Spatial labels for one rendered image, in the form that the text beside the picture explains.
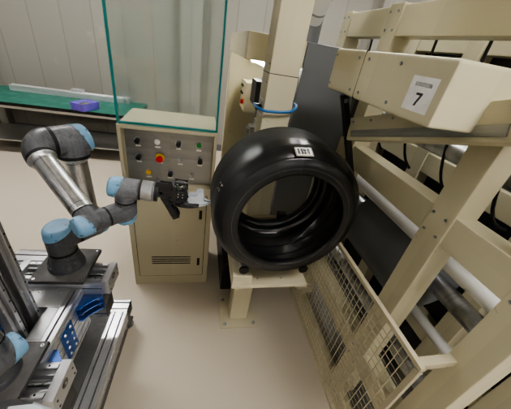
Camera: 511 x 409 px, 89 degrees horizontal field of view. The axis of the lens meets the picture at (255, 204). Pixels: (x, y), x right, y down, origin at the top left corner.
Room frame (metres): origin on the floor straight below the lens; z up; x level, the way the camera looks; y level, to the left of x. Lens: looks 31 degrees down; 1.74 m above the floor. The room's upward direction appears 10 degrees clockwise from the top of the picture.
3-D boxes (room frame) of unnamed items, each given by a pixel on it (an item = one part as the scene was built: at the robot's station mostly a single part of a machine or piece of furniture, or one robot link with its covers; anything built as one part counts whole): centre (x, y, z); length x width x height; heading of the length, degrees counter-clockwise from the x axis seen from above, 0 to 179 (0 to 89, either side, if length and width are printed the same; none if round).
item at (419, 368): (0.89, -0.47, 0.65); 0.90 x 0.02 x 0.70; 15
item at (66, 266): (0.84, 0.84, 0.77); 0.15 x 0.15 x 0.10
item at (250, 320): (1.27, -0.01, 0.01); 0.27 x 0.27 x 0.02; 15
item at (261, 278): (1.03, -0.09, 0.80); 0.37 x 0.36 x 0.02; 105
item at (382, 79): (0.99, -0.41, 1.71); 0.61 x 0.25 x 0.15; 15
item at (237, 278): (0.99, 0.04, 0.84); 0.36 x 0.09 x 0.06; 15
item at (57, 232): (0.85, 0.84, 0.88); 0.13 x 0.12 x 0.14; 151
